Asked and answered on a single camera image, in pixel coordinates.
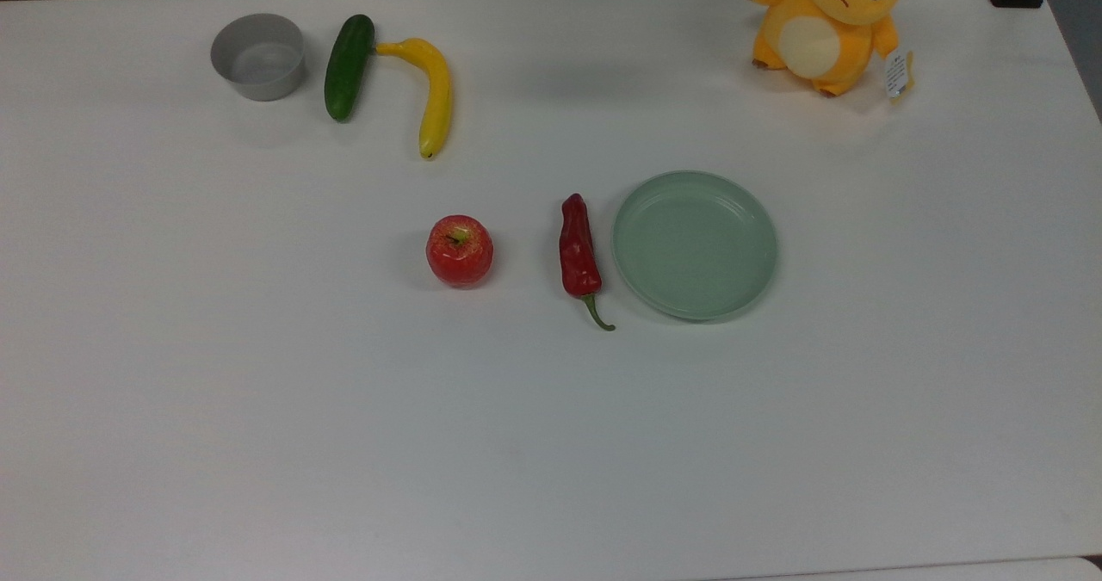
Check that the red apple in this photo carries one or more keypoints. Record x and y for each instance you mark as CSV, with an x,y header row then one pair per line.
x,y
460,252

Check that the red chili pepper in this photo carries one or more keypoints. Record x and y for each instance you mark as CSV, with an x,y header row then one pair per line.
x,y
575,254

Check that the pale green round plate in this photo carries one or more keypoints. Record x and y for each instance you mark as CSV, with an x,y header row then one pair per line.
x,y
696,245

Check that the yellow banana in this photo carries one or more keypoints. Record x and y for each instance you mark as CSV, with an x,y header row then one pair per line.
x,y
437,90

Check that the green cucumber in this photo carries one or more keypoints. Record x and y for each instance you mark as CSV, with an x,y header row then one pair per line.
x,y
349,69

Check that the grey round bowl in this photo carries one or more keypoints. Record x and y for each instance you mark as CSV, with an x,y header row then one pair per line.
x,y
258,64

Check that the orange plush toy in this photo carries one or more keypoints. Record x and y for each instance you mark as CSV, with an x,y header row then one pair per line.
x,y
826,39

